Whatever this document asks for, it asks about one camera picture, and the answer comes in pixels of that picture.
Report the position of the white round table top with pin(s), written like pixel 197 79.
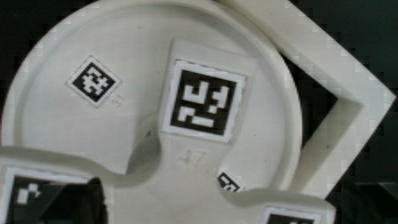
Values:
pixel 156 71

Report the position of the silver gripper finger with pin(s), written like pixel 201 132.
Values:
pixel 71 204

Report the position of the white right fence block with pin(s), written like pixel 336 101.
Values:
pixel 336 143

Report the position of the white cross-shaped table base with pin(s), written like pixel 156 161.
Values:
pixel 149 197

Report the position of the white front fence bar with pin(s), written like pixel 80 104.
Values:
pixel 314 51

